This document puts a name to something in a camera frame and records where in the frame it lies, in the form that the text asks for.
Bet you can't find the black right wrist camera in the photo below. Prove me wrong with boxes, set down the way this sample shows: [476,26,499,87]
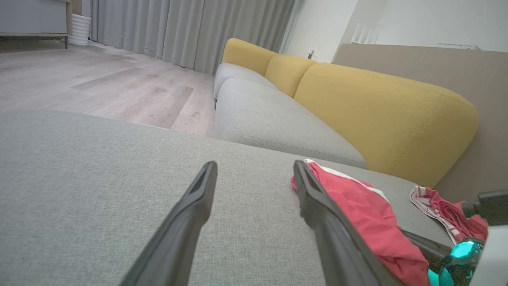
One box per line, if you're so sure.
[462,190,508,227]

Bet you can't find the red white numbered jersey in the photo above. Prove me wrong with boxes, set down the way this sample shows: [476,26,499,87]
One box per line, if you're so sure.
[292,159,431,286]

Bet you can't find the grey sofa chaise seat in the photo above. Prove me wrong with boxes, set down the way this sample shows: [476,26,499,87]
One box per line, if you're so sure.
[0,109,453,286]

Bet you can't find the white vented box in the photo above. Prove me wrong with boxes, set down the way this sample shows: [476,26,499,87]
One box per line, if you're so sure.
[437,43,481,50]

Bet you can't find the grey pleated curtain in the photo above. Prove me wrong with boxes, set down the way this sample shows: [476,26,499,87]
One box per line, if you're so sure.
[91,0,296,76]

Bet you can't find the large grey seat cushion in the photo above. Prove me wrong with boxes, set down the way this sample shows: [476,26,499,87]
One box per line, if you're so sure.
[214,77,368,169]

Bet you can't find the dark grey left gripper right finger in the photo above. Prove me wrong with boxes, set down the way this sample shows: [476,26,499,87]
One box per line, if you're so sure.
[294,160,401,286]

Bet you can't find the white slatted rack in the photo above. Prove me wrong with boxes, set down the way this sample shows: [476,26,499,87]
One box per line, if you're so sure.
[350,23,380,45]

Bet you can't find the mint and beige TV cabinet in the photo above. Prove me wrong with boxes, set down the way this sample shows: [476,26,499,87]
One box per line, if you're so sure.
[0,0,74,49]

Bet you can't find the red white striped garment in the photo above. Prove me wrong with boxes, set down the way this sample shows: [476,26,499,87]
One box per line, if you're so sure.
[411,185,489,245]

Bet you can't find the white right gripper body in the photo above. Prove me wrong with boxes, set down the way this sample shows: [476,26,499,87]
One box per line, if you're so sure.
[429,226,508,286]

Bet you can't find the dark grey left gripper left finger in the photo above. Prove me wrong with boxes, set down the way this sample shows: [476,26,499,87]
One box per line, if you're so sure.
[119,161,218,286]

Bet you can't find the yellow and grey sofa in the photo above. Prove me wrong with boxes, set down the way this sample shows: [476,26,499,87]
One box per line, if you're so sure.
[222,38,479,189]

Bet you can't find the white ribbed plant pot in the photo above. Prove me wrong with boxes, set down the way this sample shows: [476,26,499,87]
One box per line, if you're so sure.
[69,14,92,47]

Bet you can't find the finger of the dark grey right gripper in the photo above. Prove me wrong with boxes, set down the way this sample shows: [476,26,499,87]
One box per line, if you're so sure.
[401,230,453,271]

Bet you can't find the small grey seat cushion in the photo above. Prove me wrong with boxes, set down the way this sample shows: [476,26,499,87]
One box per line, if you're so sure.
[214,63,278,100]

